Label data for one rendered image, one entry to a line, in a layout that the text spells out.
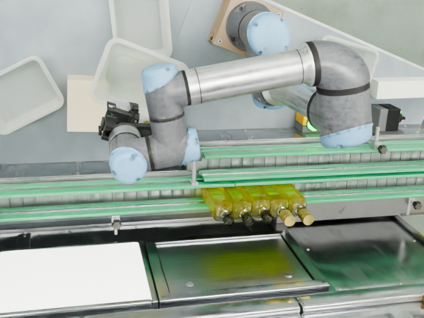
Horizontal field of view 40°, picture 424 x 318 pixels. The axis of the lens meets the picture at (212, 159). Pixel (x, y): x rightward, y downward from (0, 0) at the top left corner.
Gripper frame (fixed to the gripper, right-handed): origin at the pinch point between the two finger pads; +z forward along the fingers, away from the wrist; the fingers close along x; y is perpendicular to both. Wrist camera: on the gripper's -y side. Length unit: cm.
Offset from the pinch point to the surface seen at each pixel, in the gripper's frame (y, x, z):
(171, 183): -22.8, 24.2, 13.4
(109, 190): -4.7, 30.0, 10.3
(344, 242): -83, 25, 5
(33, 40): 27.3, 1.0, 35.6
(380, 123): -89, -11, 29
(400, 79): -92, -27, 35
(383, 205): -101, 15, 21
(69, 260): 1.8, 47.9, -3.2
